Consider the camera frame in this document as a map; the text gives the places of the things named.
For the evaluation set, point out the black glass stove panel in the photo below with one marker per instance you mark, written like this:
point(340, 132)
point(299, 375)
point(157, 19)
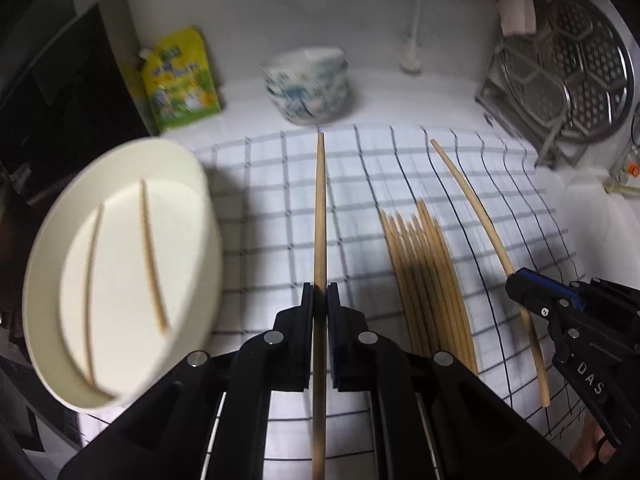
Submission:
point(65, 85)

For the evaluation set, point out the thin pale wooden chopstick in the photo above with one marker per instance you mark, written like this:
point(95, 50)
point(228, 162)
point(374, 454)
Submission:
point(150, 260)

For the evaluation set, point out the yellow green seasoning pouch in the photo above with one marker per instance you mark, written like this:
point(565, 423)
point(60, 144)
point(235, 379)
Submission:
point(180, 80)

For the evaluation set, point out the pile of wooden chopsticks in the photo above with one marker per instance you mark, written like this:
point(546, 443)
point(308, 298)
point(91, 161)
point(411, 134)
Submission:
point(425, 285)

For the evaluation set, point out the person's right hand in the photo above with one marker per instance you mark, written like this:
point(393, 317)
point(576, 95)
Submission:
point(592, 440)

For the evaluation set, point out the perforated steel steamer plate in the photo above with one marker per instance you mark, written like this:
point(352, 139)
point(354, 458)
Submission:
point(595, 60)

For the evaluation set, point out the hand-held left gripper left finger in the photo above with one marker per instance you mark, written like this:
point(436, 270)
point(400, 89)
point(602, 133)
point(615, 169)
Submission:
point(307, 320)

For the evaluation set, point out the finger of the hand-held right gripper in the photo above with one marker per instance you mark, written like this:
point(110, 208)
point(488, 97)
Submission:
point(530, 295)
point(565, 292)

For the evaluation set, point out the blue patterned white bowl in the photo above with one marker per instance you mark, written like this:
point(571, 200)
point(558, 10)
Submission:
point(305, 62)
point(310, 110)
point(307, 87)

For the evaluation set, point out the long straight wooden chopstick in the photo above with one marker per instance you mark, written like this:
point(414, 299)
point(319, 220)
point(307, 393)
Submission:
point(320, 210)

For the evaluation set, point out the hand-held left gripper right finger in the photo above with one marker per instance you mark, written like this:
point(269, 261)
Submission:
point(334, 320)

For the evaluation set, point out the large white round bowl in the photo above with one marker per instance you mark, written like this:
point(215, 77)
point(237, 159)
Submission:
point(190, 185)

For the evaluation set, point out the white black checked cloth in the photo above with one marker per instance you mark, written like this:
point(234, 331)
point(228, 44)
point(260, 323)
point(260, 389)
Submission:
point(350, 170)

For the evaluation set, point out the curved wooden chopstick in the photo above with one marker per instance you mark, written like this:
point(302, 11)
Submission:
point(475, 200)

